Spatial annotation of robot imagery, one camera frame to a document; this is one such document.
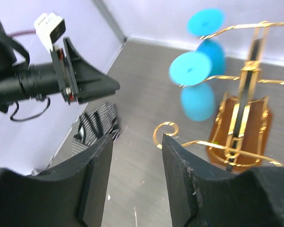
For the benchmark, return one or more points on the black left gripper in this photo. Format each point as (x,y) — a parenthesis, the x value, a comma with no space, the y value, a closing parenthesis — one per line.
(68,74)

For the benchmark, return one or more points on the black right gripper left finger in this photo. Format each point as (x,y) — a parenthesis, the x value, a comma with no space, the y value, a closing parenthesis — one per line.
(70,194)

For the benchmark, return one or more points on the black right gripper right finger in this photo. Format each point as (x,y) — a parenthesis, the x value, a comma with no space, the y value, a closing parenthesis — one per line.
(203,195)

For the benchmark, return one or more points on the black white striped bag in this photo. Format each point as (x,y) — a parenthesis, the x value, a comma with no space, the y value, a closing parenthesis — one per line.
(91,126)

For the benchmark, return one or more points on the light blue front wine glass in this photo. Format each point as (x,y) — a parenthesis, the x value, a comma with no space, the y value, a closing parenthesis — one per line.
(188,71)

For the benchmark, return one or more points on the light blue wine glass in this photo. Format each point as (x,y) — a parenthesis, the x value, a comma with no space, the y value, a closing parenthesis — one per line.
(203,23)
(188,71)

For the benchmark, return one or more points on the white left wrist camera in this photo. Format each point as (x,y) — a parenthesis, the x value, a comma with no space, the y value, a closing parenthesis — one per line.
(49,28)

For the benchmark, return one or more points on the gold wire wine glass rack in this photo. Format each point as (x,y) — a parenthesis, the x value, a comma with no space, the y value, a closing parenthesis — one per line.
(240,131)

